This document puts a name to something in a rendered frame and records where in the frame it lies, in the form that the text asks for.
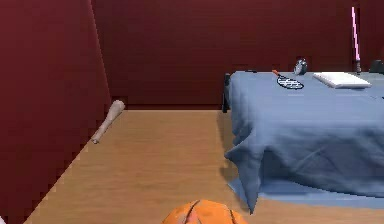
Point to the white pillow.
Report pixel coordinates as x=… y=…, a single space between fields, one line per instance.
x=341 y=80

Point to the black tennis racket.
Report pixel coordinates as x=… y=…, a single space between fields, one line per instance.
x=290 y=82

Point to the beige baseball bat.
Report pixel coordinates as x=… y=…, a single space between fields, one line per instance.
x=108 y=121

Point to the orange basketball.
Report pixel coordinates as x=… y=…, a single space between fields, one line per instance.
x=203 y=213

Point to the black rounded object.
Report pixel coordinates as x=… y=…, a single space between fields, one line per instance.
x=377 y=66

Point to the grey alarm clock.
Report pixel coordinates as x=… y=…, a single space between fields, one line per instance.
x=300 y=67

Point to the blue covered bed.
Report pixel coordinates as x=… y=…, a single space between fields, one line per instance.
x=300 y=133

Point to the pink floor lamp pole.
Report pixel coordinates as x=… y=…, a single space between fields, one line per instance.
x=355 y=36

